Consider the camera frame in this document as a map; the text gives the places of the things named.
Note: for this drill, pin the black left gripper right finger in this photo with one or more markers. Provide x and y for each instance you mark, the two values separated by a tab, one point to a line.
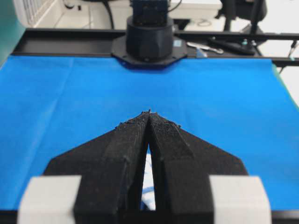
182	164

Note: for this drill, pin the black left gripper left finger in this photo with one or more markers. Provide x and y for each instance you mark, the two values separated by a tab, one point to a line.
111	167

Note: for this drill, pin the white blue striped towel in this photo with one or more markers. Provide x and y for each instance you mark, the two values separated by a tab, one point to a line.
148	194

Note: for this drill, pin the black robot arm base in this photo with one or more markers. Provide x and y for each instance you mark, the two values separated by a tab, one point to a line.
149	40

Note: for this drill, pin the blue table cloth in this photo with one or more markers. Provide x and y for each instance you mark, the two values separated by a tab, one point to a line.
49	105

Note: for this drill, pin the silver metal tool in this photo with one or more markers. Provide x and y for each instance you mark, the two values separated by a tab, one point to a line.
204	47

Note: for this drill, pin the black stand with legs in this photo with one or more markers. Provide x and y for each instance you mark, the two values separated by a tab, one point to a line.
251	10

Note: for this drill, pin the black metal table frame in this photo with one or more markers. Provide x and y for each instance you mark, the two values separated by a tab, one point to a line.
98	43

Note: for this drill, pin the black handled tool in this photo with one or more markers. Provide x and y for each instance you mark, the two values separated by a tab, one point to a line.
230	47

